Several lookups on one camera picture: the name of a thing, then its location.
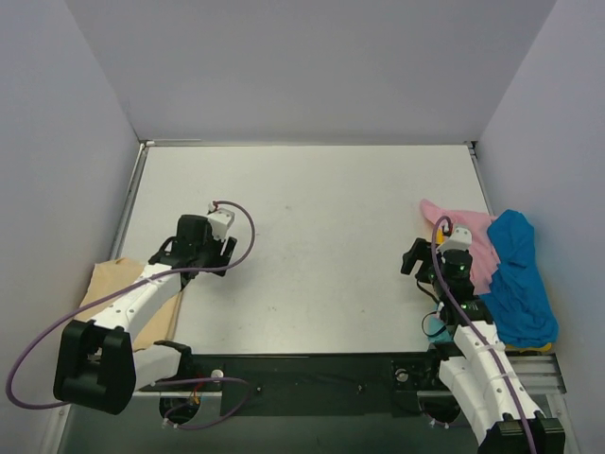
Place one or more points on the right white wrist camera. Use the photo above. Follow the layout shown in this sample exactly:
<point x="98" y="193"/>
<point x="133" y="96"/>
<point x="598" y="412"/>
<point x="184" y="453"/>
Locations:
<point x="460" y="239"/>

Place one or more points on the bright blue t shirt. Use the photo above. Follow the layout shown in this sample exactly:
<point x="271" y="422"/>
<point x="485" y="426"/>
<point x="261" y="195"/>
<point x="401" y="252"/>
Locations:
<point x="517" y="288"/>

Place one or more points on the beige t shirt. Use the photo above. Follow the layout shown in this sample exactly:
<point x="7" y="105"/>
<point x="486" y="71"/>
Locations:
<point x="110" y="276"/>

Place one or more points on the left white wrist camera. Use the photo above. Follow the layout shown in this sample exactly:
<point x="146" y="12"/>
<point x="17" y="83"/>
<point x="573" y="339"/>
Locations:
<point x="220" y="220"/>

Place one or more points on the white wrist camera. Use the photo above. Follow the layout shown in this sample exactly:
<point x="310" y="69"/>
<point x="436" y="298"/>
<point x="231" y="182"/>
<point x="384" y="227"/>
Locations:
<point x="220" y="220"/>
<point x="460" y="239"/>

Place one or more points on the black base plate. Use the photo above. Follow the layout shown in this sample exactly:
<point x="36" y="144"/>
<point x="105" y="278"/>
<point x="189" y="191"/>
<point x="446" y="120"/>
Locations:
<point x="398" y="384"/>

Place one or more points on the yellow t shirt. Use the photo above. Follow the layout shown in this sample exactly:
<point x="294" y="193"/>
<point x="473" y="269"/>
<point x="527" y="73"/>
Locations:
<point x="534" y="347"/>

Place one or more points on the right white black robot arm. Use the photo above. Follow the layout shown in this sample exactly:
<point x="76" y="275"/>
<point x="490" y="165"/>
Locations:
<point x="475" y="368"/>

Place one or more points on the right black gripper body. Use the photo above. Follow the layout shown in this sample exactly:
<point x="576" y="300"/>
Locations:
<point x="426" y="261"/>

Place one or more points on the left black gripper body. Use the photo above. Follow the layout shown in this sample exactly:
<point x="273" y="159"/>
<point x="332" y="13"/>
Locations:
<point x="219" y="252"/>

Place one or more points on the teal t shirt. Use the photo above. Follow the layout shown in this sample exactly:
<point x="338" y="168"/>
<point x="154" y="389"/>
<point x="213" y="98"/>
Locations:
<point x="435" y="330"/>

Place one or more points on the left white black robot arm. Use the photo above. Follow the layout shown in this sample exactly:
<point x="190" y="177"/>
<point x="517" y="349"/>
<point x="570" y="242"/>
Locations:
<point x="98" y="367"/>

